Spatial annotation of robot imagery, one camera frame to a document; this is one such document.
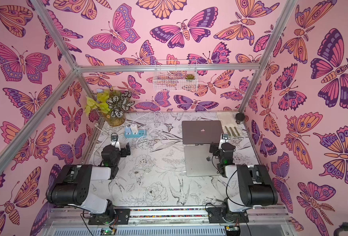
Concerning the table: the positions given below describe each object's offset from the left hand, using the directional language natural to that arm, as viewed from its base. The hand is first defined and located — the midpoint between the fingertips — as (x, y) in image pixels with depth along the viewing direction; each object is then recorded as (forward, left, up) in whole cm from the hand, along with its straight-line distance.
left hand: (122, 142), depth 94 cm
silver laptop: (-9, -49, -8) cm, 51 cm away
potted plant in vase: (+17, +6, +17) cm, 25 cm away
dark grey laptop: (+14, -55, -7) cm, 57 cm away
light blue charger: (+11, -1, -2) cm, 11 cm away
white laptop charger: (+11, -5, 0) cm, 12 cm away
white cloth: (+25, -75, -6) cm, 79 cm away
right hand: (0, -64, 0) cm, 64 cm away
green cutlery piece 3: (+13, -79, -6) cm, 80 cm away
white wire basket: (+34, -34, +27) cm, 55 cm away
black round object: (+29, -85, -8) cm, 90 cm away
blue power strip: (+10, -10, -3) cm, 14 cm away
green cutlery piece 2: (+12, -75, -6) cm, 77 cm away
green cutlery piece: (+13, -72, -6) cm, 73 cm away
